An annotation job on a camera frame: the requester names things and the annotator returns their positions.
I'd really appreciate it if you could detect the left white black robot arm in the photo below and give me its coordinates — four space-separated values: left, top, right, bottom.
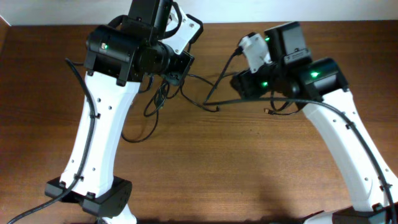
45 1 203 223

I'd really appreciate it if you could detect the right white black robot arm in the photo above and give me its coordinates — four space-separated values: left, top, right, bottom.
231 22 397 223

